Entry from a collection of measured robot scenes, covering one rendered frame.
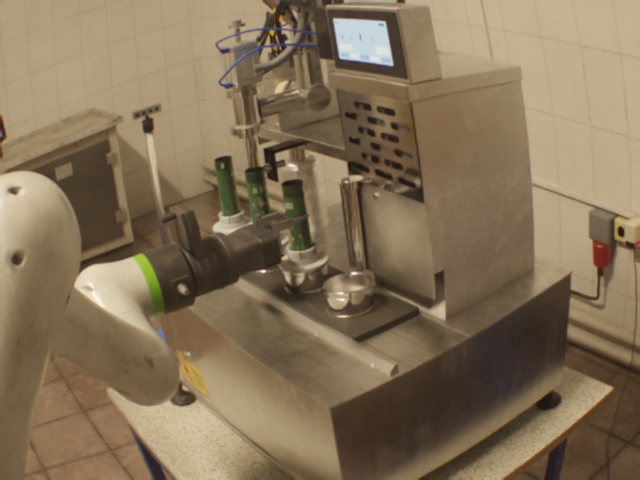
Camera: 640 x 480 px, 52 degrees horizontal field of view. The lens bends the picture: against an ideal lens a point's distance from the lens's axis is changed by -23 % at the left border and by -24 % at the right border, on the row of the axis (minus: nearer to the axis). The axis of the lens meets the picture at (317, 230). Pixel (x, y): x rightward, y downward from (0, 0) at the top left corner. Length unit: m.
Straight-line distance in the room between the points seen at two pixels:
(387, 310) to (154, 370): 0.37
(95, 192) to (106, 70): 0.97
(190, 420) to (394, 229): 0.58
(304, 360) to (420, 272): 0.19
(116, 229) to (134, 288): 3.20
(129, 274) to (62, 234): 0.52
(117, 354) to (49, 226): 0.38
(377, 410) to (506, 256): 0.32
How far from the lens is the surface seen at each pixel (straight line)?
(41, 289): 0.56
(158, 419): 1.50
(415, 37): 1.00
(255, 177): 1.28
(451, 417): 1.14
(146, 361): 0.96
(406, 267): 1.13
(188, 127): 5.10
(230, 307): 1.26
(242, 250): 1.15
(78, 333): 0.86
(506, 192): 1.16
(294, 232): 1.21
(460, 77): 1.06
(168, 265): 1.10
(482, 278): 1.16
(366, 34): 1.04
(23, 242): 0.55
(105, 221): 4.24
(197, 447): 1.39
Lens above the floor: 1.56
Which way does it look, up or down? 21 degrees down
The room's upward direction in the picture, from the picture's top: 8 degrees counter-clockwise
